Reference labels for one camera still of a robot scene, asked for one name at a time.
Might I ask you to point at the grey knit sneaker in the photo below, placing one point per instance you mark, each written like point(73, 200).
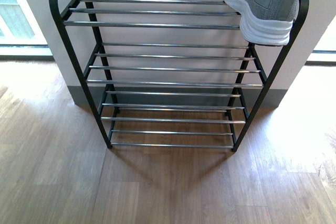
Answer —
point(265, 22)

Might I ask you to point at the black metal shoe rack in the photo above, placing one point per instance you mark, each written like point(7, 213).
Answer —
point(170, 73)

